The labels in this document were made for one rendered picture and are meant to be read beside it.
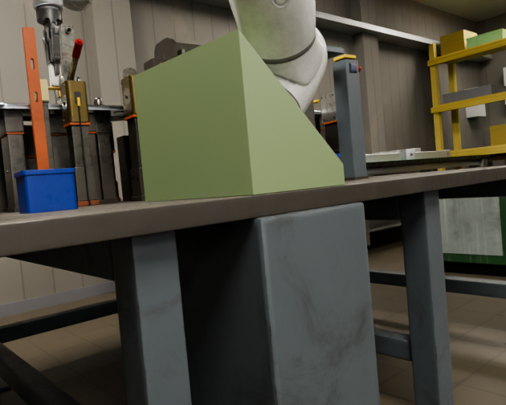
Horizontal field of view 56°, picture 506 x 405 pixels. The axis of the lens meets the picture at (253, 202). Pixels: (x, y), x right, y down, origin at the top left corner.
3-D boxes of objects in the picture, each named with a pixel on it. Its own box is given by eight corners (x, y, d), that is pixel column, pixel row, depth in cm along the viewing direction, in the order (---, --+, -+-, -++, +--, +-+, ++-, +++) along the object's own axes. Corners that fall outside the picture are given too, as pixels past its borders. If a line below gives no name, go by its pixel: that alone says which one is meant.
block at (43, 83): (58, 208, 139) (44, 81, 138) (61, 207, 136) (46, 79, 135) (45, 209, 137) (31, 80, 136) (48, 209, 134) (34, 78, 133)
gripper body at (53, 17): (64, 7, 148) (67, 37, 148) (57, 16, 155) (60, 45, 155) (38, 3, 144) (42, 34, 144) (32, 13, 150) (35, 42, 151)
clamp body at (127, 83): (150, 200, 152) (138, 81, 150) (165, 199, 143) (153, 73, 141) (130, 202, 148) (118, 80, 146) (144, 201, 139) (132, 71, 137)
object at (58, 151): (74, 206, 154) (64, 116, 153) (77, 206, 151) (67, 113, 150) (51, 208, 150) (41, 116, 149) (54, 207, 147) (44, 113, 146)
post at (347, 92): (353, 179, 186) (344, 65, 184) (369, 177, 180) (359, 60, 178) (340, 181, 181) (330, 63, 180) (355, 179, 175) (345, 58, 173)
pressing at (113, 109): (308, 121, 229) (308, 118, 229) (343, 113, 211) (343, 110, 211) (-19, 120, 148) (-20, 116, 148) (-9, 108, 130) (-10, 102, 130)
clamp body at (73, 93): (92, 206, 143) (80, 86, 141) (104, 205, 135) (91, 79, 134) (70, 208, 139) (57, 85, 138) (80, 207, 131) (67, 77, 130)
